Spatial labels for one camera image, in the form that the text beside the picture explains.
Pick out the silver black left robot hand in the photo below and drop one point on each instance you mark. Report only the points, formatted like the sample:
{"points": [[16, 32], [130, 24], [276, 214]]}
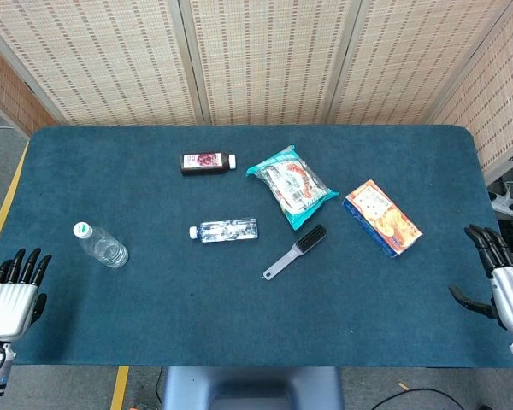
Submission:
{"points": [[8, 305]]}

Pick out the clear bottle green cap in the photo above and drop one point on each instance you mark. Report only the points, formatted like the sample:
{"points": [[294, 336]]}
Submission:
{"points": [[102, 248]]}

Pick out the clear bottle white cap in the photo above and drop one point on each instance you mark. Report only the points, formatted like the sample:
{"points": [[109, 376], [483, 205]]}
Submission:
{"points": [[228, 230]]}

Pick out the dark juice bottle red label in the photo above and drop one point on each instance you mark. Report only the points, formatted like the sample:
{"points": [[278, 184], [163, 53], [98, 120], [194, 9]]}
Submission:
{"points": [[203, 164]]}

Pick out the white power strip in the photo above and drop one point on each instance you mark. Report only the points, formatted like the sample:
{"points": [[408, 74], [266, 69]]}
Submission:
{"points": [[506, 205]]}

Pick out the yellow floor tape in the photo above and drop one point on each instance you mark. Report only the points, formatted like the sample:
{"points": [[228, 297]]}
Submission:
{"points": [[119, 388], [8, 192]]}

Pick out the orange blue cracker box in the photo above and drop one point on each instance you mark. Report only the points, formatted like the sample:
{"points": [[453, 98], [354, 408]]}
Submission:
{"points": [[382, 218]]}

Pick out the woven bamboo screen panel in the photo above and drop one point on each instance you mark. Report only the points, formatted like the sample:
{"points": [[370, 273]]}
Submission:
{"points": [[8, 94], [102, 64], [406, 60], [273, 60], [500, 107]]}

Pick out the grey brush black bristles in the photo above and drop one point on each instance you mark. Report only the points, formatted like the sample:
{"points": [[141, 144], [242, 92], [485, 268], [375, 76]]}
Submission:
{"points": [[301, 247]]}

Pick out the blue table cloth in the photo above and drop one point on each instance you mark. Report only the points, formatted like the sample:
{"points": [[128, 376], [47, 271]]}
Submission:
{"points": [[239, 312]]}

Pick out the teal snack bag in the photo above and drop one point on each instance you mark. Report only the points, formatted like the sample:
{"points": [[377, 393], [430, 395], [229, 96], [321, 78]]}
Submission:
{"points": [[293, 183]]}

